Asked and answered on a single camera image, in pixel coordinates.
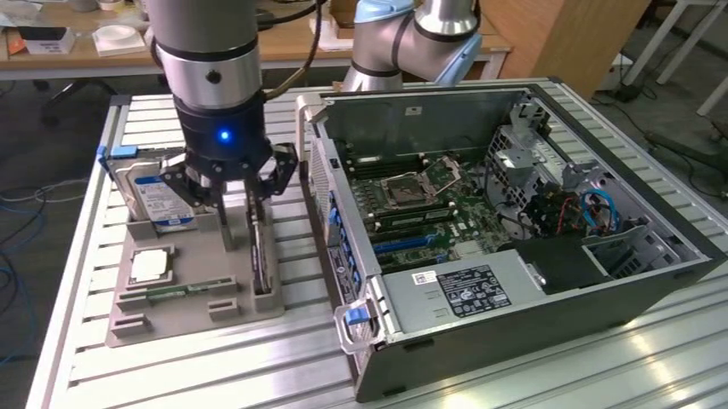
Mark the small orange item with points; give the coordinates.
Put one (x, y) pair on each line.
(17, 47)

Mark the hard disk with blue bracket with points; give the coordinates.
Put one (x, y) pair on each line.
(147, 200)

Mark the black stand base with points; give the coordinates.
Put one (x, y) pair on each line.
(688, 147)

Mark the graphics card with metal bracket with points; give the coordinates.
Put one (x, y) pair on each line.
(261, 255)

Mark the white foam piece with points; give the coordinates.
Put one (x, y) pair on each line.
(333, 36)

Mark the green motherboard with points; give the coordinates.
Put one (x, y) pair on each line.
(461, 226)

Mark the wooden cabinet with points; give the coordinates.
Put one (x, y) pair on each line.
(570, 42)

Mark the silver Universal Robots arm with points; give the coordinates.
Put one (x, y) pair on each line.
(200, 42)

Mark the installed black RAM stick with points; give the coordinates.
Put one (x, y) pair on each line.
(416, 222)
(409, 213)

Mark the grey parts rack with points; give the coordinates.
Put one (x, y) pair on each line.
(194, 307)

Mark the metal drive cage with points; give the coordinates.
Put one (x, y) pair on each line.
(529, 170)

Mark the grey cup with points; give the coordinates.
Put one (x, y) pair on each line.
(83, 5)

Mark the blue case latch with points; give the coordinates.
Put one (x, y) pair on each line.
(357, 317)

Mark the wooden desk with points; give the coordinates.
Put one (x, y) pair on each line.
(86, 63)

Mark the green RAM stick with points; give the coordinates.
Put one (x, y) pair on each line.
(170, 292)

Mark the metal socket cover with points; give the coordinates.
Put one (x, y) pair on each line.
(447, 174)

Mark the CPU socket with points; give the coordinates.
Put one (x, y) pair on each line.
(407, 189)

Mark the white table frame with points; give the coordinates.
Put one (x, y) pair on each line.
(655, 42)

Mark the black open PC case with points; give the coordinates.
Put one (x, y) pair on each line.
(512, 341)

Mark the black chair base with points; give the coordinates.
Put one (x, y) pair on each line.
(74, 89)

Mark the white round object on desk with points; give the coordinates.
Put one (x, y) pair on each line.
(119, 42)

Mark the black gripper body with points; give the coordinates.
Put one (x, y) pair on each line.
(225, 123)

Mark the silver CPU chip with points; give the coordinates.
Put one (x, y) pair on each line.
(149, 266)

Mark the silver power supply unit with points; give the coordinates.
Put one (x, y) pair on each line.
(409, 307)

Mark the white box with black top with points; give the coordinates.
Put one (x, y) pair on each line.
(49, 44)

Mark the metal disk bay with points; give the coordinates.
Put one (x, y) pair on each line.
(626, 255)

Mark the black chassis switch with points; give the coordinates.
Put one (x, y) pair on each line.
(334, 163)

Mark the blue expansion slot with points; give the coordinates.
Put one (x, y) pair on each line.
(399, 243)

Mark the blue slot clip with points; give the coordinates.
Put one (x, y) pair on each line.
(341, 236)
(357, 283)
(333, 209)
(349, 262)

